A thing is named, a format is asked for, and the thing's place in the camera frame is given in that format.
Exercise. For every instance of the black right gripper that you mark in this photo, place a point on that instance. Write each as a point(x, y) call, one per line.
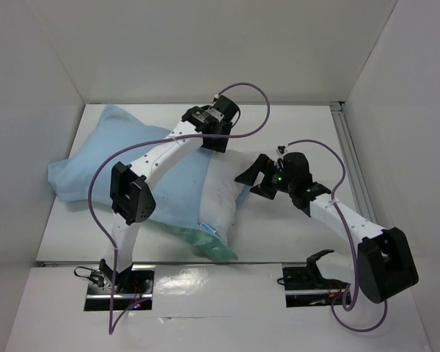
point(265, 180)

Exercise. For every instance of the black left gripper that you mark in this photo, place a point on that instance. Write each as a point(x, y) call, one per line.
point(219, 145)

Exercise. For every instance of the white pillow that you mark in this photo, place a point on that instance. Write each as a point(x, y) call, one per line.
point(220, 191)

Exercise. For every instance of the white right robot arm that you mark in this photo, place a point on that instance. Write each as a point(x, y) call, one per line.
point(383, 264)

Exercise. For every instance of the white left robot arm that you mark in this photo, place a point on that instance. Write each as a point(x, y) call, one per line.
point(132, 184)

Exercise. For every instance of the blue white pillow label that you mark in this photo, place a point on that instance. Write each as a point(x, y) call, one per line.
point(208, 228)

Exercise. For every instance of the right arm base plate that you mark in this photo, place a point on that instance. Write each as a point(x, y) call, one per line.
point(302, 289)

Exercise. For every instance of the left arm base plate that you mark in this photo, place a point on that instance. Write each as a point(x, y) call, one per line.
point(137, 293)

